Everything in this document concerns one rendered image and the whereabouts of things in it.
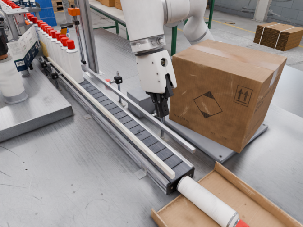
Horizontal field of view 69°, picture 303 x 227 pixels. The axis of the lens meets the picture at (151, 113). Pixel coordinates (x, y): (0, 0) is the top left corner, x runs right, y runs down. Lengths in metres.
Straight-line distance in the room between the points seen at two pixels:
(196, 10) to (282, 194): 0.83
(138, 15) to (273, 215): 0.61
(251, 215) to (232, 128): 0.26
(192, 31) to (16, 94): 0.86
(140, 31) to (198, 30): 0.71
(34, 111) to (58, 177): 0.34
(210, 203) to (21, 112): 0.78
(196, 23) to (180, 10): 0.64
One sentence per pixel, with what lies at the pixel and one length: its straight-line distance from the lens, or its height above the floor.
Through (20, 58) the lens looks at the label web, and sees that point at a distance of 1.29.
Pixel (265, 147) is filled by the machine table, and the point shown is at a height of 0.83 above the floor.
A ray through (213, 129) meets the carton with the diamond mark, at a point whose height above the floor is 0.90.
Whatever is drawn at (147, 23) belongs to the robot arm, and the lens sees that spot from 0.52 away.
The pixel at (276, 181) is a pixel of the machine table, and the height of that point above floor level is 0.83.
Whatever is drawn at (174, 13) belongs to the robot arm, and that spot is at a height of 1.29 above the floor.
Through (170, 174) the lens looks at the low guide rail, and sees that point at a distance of 0.62.
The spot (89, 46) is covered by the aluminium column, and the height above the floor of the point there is 1.00.
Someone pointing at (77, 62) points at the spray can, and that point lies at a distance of 1.11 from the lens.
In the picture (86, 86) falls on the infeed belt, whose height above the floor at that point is 0.88.
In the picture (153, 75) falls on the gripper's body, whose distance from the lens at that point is 0.53.
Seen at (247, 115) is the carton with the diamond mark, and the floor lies 1.00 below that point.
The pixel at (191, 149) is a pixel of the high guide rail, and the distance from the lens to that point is 0.62.
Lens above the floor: 1.39
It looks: 36 degrees down
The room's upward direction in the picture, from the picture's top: straight up
